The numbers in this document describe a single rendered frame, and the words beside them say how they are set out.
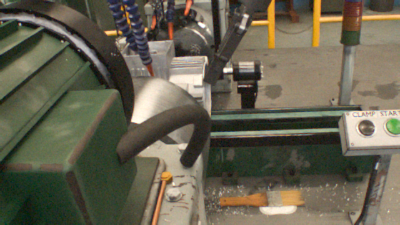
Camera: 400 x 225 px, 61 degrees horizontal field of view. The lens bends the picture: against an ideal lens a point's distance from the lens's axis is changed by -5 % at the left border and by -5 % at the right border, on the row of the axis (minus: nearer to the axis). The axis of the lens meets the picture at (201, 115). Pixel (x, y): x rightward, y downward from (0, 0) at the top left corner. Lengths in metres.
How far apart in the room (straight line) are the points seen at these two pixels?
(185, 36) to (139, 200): 0.77
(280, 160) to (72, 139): 0.77
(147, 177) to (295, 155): 0.59
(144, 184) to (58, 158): 0.20
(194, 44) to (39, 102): 0.86
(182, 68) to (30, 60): 0.60
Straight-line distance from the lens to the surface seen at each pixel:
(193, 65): 0.84
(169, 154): 0.44
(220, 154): 0.91
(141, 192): 0.37
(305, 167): 0.95
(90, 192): 0.20
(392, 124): 0.69
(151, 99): 0.59
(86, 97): 0.25
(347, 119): 0.67
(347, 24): 1.18
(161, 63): 0.83
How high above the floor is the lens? 1.41
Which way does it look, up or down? 29 degrees down
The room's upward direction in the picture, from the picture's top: 6 degrees counter-clockwise
